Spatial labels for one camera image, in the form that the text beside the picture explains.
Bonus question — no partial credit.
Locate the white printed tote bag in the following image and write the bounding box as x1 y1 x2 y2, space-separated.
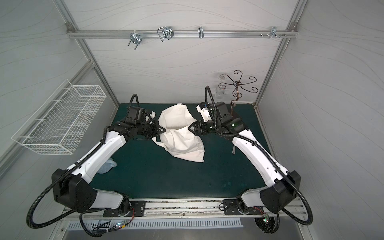
152 103 205 163

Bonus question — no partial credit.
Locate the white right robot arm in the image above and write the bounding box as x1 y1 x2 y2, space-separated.
188 118 314 226

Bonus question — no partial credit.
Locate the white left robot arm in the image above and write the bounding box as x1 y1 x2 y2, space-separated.
26 120 166 229

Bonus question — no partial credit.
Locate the small glass jar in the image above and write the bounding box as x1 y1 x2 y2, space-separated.
215 87 225 100

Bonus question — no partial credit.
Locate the light blue plastic cup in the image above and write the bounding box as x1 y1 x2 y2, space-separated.
97 158 117 174

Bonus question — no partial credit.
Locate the dark metal jewelry stand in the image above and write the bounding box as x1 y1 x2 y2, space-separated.
218 70 259 115

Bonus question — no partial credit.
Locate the metal clamp hook left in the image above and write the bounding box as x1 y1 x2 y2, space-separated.
128 33 142 50

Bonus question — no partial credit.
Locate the metal clamp hook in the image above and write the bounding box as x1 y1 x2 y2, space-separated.
128 33 142 50
260 27 287 39

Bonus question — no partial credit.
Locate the metal U-bolt hook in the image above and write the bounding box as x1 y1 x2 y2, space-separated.
157 27 175 42

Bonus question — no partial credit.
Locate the metal clamp hook right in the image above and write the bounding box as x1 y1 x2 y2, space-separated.
260 27 287 39

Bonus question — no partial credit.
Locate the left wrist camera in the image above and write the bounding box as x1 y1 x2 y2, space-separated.
123 94 156 126

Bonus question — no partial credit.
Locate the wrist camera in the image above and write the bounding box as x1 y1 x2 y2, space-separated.
196 85 233 125
123 94 156 126

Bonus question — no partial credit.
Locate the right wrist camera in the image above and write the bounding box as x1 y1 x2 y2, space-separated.
196 85 233 125

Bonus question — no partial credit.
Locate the white wire basket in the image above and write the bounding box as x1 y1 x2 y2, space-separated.
11 80 106 155

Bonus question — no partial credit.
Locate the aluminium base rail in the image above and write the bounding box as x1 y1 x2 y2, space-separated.
59 196 307 221

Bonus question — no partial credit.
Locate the white vented cable duct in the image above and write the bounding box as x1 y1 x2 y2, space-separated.
67 218 244 231

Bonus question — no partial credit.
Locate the small metal ring hook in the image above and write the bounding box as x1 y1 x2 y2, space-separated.
198 27 204 39

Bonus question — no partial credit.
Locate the aluminium top rail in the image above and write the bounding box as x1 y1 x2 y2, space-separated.
67 29 298 39

